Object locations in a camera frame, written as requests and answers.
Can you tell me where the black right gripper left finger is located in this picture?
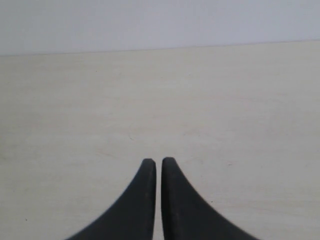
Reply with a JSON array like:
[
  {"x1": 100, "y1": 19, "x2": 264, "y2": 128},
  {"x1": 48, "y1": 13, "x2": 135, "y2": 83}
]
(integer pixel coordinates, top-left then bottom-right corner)
[{"x1": 70, "y1": 158, "x2": 157, "y2": 240}]

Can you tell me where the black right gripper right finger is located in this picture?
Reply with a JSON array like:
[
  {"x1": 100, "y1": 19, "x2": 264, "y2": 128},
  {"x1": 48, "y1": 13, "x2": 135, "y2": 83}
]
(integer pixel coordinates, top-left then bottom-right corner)
[{"x1": 161, "y1": 157, "x2": 256, "y2": 240}]

